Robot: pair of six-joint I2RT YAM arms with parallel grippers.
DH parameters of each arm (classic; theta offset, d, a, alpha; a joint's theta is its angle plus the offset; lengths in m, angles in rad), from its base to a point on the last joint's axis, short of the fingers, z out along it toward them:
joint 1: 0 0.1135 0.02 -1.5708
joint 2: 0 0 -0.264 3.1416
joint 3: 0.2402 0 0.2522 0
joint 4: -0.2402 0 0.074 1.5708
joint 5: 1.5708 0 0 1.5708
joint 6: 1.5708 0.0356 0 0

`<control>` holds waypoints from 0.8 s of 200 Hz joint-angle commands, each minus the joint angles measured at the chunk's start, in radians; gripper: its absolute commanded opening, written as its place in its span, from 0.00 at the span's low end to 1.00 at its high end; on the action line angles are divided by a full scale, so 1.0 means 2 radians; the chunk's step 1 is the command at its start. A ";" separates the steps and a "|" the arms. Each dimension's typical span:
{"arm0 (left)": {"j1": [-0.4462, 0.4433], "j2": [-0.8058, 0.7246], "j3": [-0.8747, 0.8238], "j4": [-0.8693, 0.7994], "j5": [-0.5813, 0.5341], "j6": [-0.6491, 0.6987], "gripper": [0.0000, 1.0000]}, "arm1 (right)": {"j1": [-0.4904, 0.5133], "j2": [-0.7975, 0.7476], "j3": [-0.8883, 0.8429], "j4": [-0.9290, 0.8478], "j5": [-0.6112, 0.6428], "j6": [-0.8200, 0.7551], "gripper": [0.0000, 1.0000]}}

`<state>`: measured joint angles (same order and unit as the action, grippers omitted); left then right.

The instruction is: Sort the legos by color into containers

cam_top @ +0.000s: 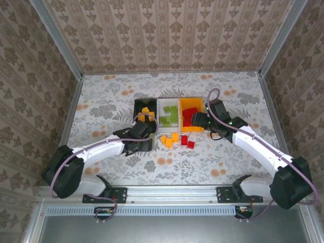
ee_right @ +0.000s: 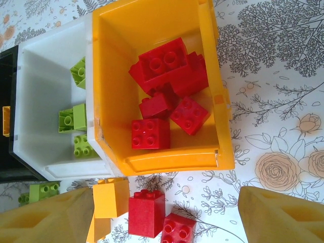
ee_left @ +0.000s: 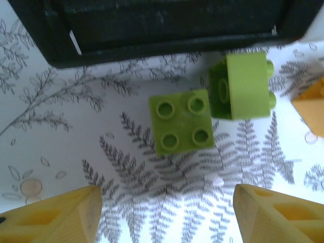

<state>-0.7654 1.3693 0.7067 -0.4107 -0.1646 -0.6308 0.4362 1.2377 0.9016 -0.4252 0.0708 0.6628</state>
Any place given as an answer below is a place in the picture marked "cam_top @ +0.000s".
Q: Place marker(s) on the red lego brick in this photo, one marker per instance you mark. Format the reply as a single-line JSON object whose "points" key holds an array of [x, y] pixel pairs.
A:
{"points": [[185, 139], [193, 111], [186, 113], [191, 144], [186, 122]]}

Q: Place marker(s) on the long green lego brick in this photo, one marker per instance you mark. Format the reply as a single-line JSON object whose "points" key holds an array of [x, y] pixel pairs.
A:
{"points": [[174, 117]]}

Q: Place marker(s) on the right black connector box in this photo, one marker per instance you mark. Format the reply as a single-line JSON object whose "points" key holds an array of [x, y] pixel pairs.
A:
{"points": [[244, 211]]}

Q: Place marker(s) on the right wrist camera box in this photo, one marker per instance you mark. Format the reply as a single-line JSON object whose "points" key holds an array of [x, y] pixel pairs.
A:
{"points": [[216, 107]]}

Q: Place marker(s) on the orange plastic bin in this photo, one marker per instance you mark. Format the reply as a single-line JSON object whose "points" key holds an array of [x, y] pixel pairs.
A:
{"points": [[186, 103]]}

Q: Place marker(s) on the orange lego brick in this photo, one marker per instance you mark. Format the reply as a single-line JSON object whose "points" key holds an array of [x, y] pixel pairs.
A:
{"points": [[175, 137], [142, 118], [163, 139], [145, 110], [152, 114], [168, 143]]}

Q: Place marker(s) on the left black connector box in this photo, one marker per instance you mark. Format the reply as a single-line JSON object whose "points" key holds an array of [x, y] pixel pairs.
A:
{"points": [[103, 212]]}

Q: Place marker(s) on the floral table cover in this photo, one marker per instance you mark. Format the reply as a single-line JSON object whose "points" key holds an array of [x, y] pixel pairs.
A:
{"points": [[227, 164]]}

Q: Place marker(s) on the grey metal panel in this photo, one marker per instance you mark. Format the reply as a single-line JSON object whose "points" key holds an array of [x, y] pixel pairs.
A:
{"points": [[172, 230]]}

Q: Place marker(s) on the aluminium mounting rail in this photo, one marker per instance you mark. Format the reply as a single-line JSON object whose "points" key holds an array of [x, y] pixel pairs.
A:
{"points": [[172, 193]]}

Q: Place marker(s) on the left aluminium side rail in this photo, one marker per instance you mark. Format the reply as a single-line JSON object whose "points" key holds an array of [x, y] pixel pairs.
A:
{"points": [[72, 106]]}

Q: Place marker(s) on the left aluminium frame post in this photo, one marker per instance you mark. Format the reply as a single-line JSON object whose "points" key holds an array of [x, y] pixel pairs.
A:
{"points": [[57, 38]]}

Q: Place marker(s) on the right aluminium frame post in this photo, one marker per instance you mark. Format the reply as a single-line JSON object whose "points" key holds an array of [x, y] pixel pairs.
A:
{"points": [[281, 38]]}

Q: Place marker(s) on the aluminium frame post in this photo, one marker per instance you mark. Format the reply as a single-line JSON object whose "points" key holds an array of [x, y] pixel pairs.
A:
{"points": [[57, 38], [281, 38]]}

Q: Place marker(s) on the black plastic bin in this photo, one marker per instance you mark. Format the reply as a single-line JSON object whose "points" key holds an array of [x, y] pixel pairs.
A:
{"points": [[138, 106]]}

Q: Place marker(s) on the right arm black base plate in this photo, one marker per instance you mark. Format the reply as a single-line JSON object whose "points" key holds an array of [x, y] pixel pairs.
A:
{"points": [[222, 195]]}

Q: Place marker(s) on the right aluminium side rail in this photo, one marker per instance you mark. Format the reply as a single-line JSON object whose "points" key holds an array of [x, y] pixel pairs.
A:
{"points": [[271, 106]]}

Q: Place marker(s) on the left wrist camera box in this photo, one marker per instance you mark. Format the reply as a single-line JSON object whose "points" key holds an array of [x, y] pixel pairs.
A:
{"points": [[143, 127]]}

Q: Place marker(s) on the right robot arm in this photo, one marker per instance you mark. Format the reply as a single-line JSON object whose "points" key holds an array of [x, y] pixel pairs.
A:
{"points": [[291, 187]]}

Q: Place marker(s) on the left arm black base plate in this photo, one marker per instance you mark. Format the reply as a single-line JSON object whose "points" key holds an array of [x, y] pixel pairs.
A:
{"points": [[121, 195]]}

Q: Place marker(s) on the black connector box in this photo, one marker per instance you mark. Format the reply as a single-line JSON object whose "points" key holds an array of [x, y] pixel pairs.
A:
{"points": [[244, 211], [103, 212]]}

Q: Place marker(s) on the aluminium back rail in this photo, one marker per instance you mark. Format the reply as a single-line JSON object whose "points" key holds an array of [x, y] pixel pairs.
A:
{"points": [[172, 72]]}

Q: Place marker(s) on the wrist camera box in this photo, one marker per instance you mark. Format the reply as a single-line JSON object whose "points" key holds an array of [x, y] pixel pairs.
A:
{"points": [[143, 127], [216, 107]]}

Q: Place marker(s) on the white plastic bin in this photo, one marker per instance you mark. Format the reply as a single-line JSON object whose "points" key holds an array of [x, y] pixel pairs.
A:
{"points": [[169, 129]]}

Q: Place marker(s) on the aluminium side rail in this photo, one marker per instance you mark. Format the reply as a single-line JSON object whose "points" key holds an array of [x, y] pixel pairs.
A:
{"points": [[72, 106], [271, 106]]}

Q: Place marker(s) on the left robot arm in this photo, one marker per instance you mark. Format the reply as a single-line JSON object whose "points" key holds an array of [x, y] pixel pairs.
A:
{"points": [[60, 174]]}

